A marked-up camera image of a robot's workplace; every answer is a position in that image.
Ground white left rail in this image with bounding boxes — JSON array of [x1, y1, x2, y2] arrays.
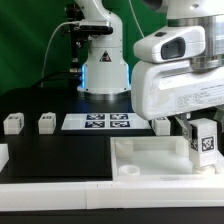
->
[[0, 144, 9, 172]]

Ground white front rail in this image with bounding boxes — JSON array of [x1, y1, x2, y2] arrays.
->
[[0, 181, 224, 212]]

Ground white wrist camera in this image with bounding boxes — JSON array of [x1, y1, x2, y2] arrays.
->
[[133, 26, 206, 63]]

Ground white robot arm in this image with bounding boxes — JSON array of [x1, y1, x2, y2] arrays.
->
[[72, 0, 224, 120]]

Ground white marker sheet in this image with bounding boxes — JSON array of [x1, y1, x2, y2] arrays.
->
[[62, 113, 150, 131]]

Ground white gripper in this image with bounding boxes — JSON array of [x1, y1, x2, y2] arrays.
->
[[131, 60, 224, 141]]

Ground white rail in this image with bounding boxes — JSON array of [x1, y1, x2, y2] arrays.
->
[[0, 181, 224, 212], [0, 144, 9, 172]]

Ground white square tabletop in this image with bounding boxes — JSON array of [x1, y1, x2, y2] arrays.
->
[[110, 136, 224, 182]]

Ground black cable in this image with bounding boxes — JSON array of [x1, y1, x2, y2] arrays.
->
[[31, 70, 83, 88]]

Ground white thin cable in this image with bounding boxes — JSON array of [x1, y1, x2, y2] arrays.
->
[[128, 0, 146, 39]]

